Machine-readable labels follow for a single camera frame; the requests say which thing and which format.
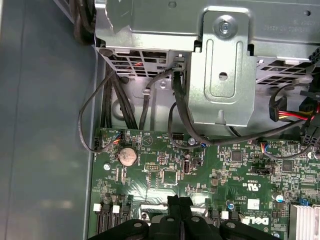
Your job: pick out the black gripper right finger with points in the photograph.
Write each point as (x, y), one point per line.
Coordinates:
(200, 230)

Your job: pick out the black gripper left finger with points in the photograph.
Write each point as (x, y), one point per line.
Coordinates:
(162, 230)

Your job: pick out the RAM slot black clips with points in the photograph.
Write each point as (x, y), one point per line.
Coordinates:
(106, 208)
(215, 214)
(233, 215)
(125, 210)

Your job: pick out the RAM slot white clips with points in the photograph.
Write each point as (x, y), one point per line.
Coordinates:
(116, 209)
(97, 208)
(225, 215)

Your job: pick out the green motherboard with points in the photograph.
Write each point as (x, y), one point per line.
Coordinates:
(225, 170)

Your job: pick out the internal USB port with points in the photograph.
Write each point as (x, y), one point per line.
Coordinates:
(187, 166)

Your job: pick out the round coin battery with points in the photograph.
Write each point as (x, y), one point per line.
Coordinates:
(128, 156)

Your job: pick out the silver finned heatsink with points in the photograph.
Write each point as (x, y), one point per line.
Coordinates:
(305, 222)

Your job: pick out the black grey PC case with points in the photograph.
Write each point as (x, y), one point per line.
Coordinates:
(50, 125)

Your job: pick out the silver metal drive cage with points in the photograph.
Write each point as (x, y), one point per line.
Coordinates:
(162, 42)

